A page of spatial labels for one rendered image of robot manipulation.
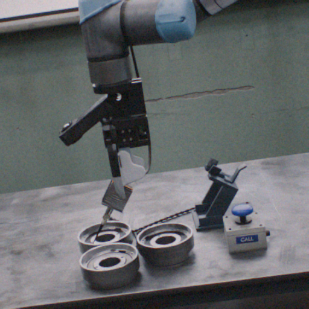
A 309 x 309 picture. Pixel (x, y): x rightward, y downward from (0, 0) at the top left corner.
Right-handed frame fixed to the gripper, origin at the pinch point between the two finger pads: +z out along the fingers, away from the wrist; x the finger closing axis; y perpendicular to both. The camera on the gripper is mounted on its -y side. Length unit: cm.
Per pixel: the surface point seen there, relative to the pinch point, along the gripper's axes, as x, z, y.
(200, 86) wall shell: 158, 17, 32
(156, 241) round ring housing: -1.5, 10.7, 5.4
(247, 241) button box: -6.4, 11.3, 21.7
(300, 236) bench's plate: -3.4, 13.3, 32.1
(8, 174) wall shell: 162, 44, -58
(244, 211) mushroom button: -4.6, 6.1, 22.1
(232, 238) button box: -6.2, 10.2, 19.2
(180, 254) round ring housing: -7.3, 11.4, 9.3
